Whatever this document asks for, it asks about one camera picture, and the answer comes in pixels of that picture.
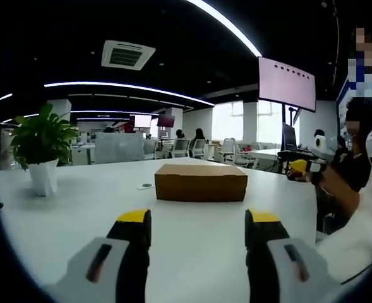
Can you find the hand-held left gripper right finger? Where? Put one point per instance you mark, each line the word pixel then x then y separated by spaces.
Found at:
pixel 286 265

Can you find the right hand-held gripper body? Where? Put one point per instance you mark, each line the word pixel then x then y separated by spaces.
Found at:
pixel 317 168

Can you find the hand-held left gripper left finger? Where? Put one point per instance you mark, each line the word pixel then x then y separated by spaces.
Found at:
pixel 110 265

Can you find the brown cardboard shoe box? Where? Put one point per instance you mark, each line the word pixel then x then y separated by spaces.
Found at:
pixel 201 186

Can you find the white round-lens device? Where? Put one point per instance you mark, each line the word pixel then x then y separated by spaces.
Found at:
pixel 320 140

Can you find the black monitor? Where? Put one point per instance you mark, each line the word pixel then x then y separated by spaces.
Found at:
pixel 289 139

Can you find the white office desk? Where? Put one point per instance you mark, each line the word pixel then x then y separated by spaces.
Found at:
pixel 264 153

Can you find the white office chair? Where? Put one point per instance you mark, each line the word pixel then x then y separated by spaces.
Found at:
pixel 181 147
pixel 228 151
pixel 199 147

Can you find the white table socket plate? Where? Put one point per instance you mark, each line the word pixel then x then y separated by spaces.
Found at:
pixel 146 185

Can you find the white plant pot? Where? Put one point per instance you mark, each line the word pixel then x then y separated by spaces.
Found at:
pixel 43 176

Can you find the plastic wrapped white furniture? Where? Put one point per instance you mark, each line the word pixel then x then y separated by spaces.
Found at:
pixel 119 148

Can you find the small dark red screen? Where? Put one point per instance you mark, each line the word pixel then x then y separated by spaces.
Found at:
pixel 166 120

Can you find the green potted plant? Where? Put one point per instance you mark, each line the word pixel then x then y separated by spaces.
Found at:
pixel 43 135

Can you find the small white lit screen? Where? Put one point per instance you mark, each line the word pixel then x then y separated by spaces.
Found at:
pixel 143 121

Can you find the curved ceiling light strip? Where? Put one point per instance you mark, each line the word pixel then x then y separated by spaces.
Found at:
pixel 226 25

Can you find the long ceiling light strip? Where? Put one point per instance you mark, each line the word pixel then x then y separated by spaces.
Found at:
pixel 129 86

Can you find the ceiling air conditioner vent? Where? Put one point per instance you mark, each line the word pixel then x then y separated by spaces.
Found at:
pixel 127 55

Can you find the large wall screen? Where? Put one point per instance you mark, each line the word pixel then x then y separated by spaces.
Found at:
pixel 286 83

